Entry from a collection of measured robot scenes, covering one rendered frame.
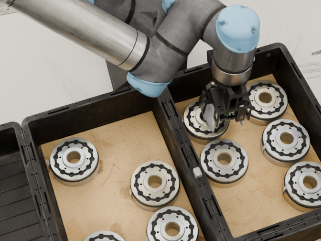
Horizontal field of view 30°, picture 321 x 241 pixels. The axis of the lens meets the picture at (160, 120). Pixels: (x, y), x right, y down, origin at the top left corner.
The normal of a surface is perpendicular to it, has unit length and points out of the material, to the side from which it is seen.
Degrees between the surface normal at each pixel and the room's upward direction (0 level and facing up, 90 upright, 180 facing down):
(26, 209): 0
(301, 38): 0
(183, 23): 44
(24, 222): 0
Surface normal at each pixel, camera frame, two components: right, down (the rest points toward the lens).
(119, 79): -0.66, -0.22
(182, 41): 0.19, 0.44
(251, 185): 0.00, -0.50
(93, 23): 0.47, 0.10
